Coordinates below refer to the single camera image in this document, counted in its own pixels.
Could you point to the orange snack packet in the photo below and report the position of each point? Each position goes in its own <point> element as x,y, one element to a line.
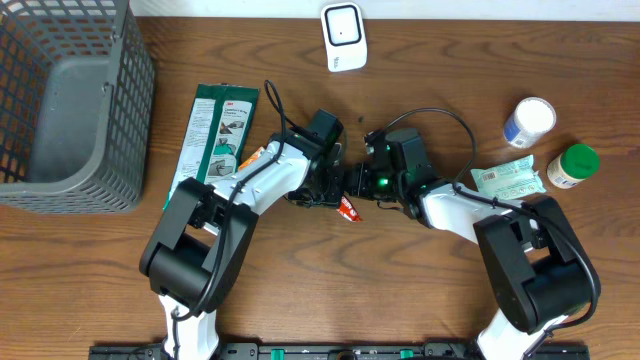
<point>252,158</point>

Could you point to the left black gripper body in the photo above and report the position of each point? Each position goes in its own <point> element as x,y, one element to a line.
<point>326,194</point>

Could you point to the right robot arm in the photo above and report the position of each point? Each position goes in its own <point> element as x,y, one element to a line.
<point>540,275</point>

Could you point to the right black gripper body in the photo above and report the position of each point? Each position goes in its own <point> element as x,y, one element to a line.
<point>380,183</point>

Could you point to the green lid white jar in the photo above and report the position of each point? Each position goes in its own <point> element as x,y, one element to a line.
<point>576,164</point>

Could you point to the red packet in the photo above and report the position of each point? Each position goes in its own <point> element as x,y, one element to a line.
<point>348,211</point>

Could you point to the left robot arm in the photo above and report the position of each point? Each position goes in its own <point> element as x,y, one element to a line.
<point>197,249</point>

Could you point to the white tub blue label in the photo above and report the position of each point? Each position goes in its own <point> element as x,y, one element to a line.
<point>532,118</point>

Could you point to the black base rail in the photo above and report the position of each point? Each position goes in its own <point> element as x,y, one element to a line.
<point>252,351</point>

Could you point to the mint green wipes pack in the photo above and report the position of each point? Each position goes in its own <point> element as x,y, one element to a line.
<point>509,181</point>

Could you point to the white barcode scanner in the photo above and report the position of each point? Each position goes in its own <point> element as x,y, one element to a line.
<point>344,36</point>

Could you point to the green box with label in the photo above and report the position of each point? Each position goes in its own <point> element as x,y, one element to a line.
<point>218,126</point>

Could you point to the grey plastic mesh basket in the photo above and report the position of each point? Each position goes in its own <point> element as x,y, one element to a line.
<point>77,88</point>

